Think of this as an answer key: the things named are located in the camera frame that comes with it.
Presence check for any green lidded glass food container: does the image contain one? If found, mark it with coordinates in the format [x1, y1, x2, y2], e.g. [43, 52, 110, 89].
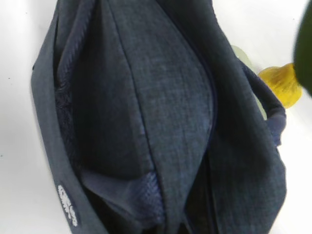
[231, 45, 252, 68]

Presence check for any yellow pear-shaped gourd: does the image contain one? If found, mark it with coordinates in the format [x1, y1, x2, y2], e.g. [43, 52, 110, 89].
[258, 63, 303, 109]

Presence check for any dark green cucumber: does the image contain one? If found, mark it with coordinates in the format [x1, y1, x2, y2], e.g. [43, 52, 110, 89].
[293, 0, 312, 96]

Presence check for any dark navy fabric lunch bag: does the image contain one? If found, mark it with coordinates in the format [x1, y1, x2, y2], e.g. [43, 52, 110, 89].
[31, 0, 286, 234]

